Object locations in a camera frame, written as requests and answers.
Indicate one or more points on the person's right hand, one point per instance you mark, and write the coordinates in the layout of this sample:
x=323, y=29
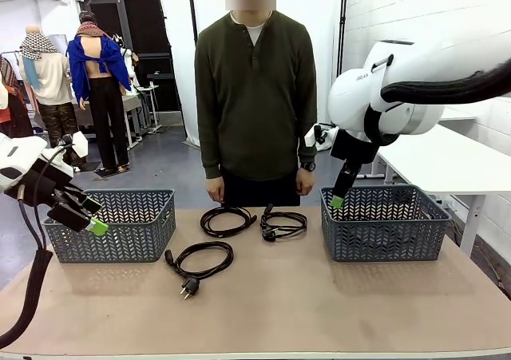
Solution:
x=215, y=190

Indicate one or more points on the black backdrop stand pole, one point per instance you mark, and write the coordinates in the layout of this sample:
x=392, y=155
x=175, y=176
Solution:
x=342, y=24
x=193, y=17

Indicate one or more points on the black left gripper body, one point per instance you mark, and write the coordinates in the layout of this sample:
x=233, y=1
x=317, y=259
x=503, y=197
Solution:
x=36, y=188

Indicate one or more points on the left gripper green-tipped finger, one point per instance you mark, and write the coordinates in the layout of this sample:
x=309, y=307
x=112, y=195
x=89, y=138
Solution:
x=80, y=222
x=85, y=203

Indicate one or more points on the person in green sweater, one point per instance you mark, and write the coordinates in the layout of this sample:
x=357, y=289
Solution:
x=255, y=96

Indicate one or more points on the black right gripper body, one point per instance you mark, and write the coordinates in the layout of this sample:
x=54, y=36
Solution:
x=355, y=148

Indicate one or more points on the white photo backdrop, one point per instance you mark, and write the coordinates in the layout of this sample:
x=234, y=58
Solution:
x=179, y=56

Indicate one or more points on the person's right forearm green sleeve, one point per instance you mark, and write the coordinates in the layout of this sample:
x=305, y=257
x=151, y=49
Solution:
x=209, y=144

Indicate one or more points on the mannequin with blue jacket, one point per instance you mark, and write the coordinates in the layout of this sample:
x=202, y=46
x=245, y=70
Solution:
x=93, y=56

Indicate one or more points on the mannequin with cream sweater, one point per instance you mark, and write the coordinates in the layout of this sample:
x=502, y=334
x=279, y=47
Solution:
x=52, y=80

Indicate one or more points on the grey plastic lattice basket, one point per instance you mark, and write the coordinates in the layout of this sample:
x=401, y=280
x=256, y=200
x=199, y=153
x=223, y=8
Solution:
x=379, y=236
x=127, y=232

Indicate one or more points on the person's left forearm green sleeve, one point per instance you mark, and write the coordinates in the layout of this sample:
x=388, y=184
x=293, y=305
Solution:
x=307, y=136

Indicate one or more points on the grey workshop desk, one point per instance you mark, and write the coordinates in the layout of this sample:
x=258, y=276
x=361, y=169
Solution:
x=133, y=104

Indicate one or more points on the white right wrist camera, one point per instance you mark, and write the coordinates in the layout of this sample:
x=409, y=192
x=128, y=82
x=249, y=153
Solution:
x=313, y=138

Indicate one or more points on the black wristwatch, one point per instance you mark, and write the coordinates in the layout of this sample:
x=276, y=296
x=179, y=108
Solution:
x=307, y=166

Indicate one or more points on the black framed glass door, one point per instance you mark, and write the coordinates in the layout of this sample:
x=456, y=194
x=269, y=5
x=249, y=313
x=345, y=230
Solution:
x=147, y=28

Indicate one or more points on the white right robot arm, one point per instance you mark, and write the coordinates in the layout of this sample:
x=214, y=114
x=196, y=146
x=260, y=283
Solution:
x=431, y=68

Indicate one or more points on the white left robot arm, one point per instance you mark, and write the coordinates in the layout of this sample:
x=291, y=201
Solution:
x=20, y=156

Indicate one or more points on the person's left hand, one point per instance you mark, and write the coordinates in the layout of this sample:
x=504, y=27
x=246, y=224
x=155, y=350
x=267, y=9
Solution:
x=305, y=182

